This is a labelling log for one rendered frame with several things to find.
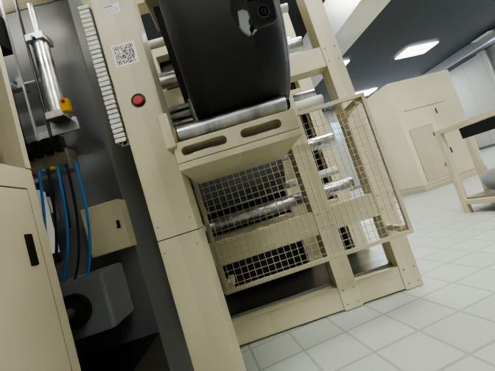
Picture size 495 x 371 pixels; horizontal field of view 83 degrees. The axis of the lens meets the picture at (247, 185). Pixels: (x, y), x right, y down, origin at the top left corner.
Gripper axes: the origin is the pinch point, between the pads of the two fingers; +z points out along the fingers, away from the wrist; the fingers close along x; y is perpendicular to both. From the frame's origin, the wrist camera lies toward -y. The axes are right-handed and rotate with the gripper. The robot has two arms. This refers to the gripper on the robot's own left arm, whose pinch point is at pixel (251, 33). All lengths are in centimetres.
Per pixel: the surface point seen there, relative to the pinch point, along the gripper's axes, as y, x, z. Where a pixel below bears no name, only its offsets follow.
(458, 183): -51, -183, 192
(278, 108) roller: -10.8, -5.1, 19.4
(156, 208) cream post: -26, 38, 29
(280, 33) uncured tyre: 4.8, -9.7, 8.7
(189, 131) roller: -10.0, 21.5, 18.8
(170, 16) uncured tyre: 15.2, 16.7, 4.9
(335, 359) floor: -95, -3, 60
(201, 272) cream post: -49, 31, 31
